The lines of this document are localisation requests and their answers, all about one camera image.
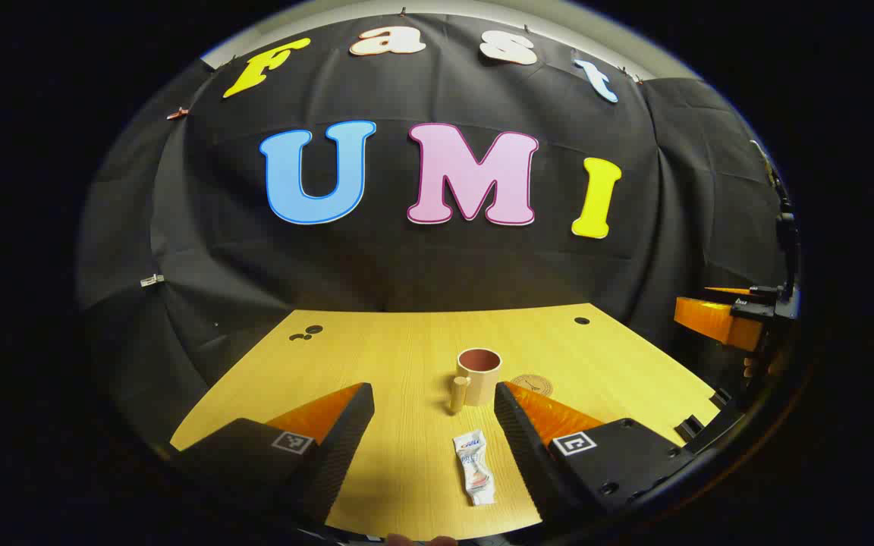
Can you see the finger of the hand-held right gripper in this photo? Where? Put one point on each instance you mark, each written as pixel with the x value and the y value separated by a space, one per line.
pixel 718 322

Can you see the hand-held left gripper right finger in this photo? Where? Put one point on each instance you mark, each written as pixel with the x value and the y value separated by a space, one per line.
pixel 517 440

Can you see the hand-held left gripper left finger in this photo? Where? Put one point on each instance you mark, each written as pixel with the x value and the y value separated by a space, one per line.
pixel 346 432

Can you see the white toothpaste tube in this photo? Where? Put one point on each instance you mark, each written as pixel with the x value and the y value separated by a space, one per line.
pixel 475 470

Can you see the round brown coaster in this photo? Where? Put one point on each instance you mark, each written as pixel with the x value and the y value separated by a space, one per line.
pixel 537 385

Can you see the wooden desktop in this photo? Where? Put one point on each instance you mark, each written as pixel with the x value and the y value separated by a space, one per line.
pixel 407 356

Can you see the black backdrop cloth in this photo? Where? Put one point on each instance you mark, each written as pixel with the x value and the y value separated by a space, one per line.
pixel 407 265

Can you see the white cloth clip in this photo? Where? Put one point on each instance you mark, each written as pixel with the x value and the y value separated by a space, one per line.
pixel 152 280

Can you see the red cloth clip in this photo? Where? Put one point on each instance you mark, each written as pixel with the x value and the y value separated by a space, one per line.
pixel 177 114

